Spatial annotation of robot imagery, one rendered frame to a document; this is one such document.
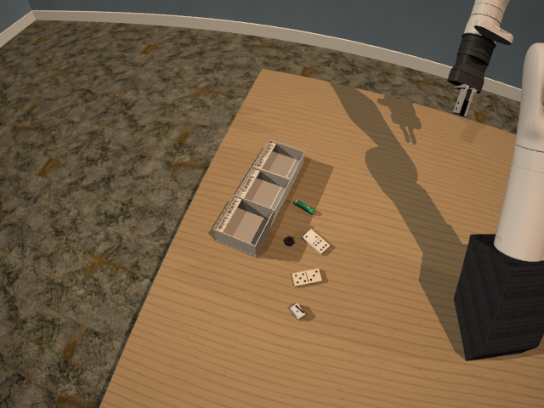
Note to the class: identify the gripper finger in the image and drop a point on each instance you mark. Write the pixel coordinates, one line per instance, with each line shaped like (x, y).
(468, 100)
(461, 98)

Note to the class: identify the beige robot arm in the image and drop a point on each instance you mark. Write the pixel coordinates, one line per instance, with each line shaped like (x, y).
(520, 232)

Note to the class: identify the white domino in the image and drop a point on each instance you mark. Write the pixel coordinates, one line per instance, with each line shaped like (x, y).
(306, 277)
(316, 241)

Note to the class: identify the grey three-compartment bin rack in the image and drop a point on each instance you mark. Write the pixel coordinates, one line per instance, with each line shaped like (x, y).
(250, 214)

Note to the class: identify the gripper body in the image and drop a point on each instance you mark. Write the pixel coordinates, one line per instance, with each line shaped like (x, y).
(476, 48)

